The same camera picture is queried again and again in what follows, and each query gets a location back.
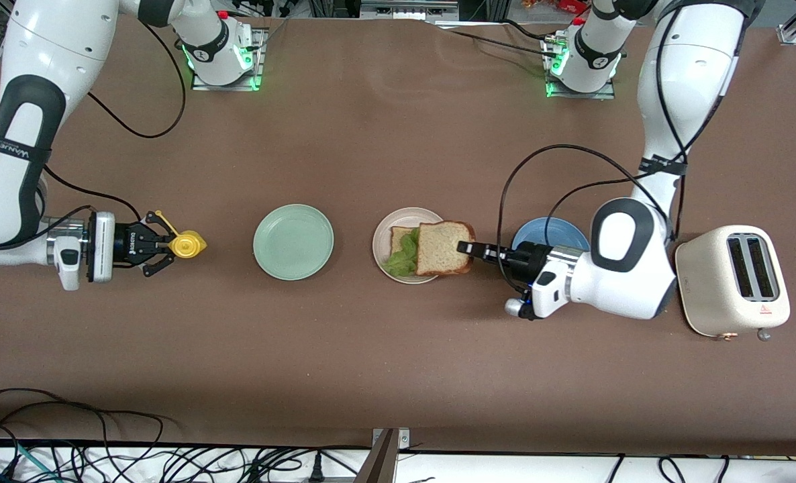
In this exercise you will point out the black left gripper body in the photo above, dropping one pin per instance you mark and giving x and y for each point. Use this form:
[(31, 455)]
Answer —
[(531, 259)]

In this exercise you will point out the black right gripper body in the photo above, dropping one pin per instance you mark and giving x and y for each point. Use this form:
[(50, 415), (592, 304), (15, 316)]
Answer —
[(130, 243)]

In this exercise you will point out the yellow squeeze bottle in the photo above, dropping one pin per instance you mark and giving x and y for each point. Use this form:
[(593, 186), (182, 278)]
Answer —
[(188, 245)]

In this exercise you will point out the brown bread slice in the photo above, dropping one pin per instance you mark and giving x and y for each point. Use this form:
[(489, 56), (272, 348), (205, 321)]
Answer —
[(438, 248), (400, 236)]

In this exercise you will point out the green lettuce leaf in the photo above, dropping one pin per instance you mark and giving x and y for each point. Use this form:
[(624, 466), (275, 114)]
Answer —
[(405, 258)]

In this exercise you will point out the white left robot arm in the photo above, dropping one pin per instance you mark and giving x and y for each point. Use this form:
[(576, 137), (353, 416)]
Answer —
[(686, 80)]

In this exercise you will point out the blue plate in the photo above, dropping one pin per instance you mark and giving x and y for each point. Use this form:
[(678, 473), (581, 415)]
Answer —
[(545, 231)]

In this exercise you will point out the beige plate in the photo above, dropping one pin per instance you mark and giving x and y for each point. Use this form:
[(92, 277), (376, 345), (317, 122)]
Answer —
[(381, 245)]

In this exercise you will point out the mint green plate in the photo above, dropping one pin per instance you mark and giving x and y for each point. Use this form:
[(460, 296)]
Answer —
[(293, 241)]

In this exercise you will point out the white toaster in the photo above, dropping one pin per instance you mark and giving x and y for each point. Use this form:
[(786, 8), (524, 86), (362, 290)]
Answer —
[(707, 282)]

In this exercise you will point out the grey metal equipment box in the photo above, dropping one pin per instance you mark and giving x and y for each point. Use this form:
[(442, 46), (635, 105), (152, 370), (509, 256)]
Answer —
[(408, 9)]

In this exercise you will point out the black power plug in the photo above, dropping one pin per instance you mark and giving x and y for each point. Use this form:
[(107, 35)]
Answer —
[(316, 468)]

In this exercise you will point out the red snack packet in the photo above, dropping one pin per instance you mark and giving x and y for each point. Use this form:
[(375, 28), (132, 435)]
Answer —
[(559, 5)]

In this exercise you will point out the grey metal bracket post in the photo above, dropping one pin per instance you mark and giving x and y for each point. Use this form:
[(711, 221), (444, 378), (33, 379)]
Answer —
[(379, 463)]

